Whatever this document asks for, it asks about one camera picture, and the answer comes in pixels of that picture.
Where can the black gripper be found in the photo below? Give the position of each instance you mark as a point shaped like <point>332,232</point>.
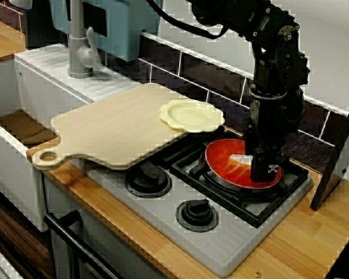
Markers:
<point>273,122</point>

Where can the salmon sushi toy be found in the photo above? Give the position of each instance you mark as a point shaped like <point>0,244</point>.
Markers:
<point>238,167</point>

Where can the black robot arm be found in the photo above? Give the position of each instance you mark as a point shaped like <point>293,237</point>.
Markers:
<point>264,20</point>

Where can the red round plate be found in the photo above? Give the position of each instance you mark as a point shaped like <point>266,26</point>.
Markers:
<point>221,154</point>

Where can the black burner grate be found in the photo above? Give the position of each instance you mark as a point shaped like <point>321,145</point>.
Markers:
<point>298,174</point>

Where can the cream scalloped plate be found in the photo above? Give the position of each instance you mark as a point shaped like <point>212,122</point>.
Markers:
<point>189,116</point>

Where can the black stove knob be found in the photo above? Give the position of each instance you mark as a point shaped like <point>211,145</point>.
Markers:
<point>148,177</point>
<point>196,215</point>

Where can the grey toy stove top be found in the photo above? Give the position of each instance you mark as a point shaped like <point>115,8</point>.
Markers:
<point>235,247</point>

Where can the brass screw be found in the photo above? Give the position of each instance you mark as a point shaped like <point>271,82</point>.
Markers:
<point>257,273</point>

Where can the wooden cutting board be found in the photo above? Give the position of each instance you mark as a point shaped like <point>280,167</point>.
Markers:
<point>104,136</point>

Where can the grey oven front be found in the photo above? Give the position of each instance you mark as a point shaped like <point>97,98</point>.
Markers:
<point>104,241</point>

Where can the teal box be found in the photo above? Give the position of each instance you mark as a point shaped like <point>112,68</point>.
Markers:
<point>122,29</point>

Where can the grey toy faucet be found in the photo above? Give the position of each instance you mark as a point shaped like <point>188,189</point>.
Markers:
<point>77,43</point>

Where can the white sink basin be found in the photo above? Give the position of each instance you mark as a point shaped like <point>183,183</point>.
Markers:
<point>11,174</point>

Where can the white round object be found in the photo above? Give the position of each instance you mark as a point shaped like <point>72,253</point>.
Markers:
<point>20,3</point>

